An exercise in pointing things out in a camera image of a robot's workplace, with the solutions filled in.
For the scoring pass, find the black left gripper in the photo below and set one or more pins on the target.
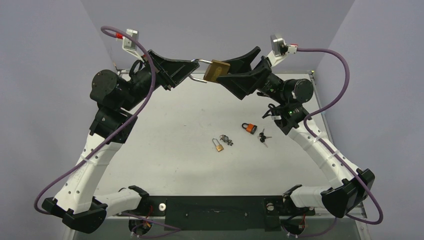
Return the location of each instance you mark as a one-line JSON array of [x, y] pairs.
[[168, 72]]

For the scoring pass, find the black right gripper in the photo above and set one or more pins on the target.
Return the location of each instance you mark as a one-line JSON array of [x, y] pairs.
[[256, 72]]

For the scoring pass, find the large brass padlock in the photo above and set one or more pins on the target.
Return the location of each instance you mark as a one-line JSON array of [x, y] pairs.
[[215, 69]]

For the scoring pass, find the orange round padlock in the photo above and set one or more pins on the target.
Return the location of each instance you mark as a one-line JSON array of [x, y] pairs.
[[249, 127]]

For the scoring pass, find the black headed key bunch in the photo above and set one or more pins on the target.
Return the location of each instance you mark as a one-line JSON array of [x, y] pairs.
[[262, 137]]

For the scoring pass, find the small black keys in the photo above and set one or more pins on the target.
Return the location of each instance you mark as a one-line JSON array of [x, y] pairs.
[[226, 139]]

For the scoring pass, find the small brass padlock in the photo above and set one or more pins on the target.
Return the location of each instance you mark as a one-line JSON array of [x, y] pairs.
[[219, 147]]

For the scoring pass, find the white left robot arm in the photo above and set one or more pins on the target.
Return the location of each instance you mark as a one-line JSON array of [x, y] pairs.
[[76, 203]]

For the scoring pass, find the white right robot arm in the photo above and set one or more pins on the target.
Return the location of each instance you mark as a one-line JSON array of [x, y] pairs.
[[348, 185]]

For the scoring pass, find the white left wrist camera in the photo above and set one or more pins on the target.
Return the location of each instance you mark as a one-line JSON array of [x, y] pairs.
[[128, 45]]

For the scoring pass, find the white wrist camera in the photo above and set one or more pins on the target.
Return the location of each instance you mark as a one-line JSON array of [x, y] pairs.
[[128, 45], [280, 50]]

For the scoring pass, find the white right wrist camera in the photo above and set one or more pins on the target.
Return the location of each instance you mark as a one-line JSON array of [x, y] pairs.
[[280, 50]]

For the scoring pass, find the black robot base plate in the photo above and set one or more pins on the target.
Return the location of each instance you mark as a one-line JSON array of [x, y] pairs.
[[221, 213]]

